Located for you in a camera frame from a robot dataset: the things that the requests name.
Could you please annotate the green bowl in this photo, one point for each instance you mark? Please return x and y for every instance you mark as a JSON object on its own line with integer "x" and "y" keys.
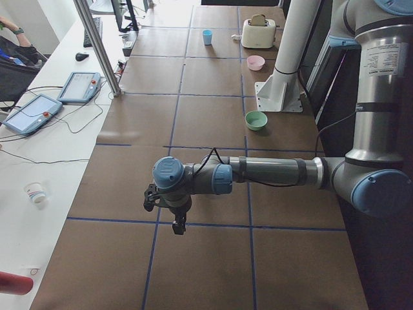
{"x": 256, "y": 120}

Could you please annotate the black computer mouse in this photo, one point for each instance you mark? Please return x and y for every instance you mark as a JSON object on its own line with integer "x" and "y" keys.
{"x": 80, "y": 56}

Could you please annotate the pink bowl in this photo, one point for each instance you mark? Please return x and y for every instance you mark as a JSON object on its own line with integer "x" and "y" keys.
{"x": 255, "y": 62}

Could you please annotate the toast slice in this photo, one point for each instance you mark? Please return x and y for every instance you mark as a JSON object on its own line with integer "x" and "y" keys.
{"x": 258, "y": 20}

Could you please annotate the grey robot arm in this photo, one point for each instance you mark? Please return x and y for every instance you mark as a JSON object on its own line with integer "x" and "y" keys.
{"x": 369, "y": 176}

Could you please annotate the lower teach pendant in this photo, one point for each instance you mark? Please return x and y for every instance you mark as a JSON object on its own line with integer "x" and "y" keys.
{"x": 33, "y": 115}

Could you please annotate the white pedestal column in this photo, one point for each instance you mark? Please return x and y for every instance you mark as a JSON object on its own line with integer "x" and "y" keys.
{"x": 280, "y": 92}

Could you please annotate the black monitor stand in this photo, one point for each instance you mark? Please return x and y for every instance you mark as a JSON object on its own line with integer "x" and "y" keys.
{"x": 125, "y": 15}

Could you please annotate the teach pendant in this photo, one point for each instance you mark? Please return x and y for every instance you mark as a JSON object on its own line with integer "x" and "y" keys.
{"x": 80, "y": 87}
{"x": 33, "y": 115}

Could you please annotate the upper teach pendant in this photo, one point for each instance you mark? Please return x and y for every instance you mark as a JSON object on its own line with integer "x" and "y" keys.
{"x": 80, "y": 87}

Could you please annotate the red cylinder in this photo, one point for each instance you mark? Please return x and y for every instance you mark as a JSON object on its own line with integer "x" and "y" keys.
{"x": 15, "y": 284}

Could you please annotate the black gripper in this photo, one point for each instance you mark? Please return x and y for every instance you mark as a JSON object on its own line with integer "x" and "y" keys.
{"x": 179, "y": 211}

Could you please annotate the aluminium frame post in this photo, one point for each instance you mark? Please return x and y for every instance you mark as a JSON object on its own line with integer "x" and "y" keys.
{"x": 97, "y": 44}

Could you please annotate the cream toaster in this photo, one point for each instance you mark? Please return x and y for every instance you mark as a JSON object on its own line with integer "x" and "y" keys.
{"x": 258, "y": 36}

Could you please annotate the white paper cup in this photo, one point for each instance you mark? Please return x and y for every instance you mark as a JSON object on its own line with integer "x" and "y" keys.
{"x": 35, "y": 192}

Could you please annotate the seated person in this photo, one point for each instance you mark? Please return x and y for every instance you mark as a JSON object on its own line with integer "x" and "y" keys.
{"x": 19, "y": 63}

